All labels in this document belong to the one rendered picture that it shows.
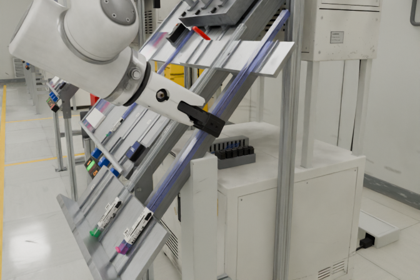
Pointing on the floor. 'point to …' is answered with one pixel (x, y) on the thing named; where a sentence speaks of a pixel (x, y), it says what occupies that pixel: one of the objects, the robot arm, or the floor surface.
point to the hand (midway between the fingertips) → (209, 124)
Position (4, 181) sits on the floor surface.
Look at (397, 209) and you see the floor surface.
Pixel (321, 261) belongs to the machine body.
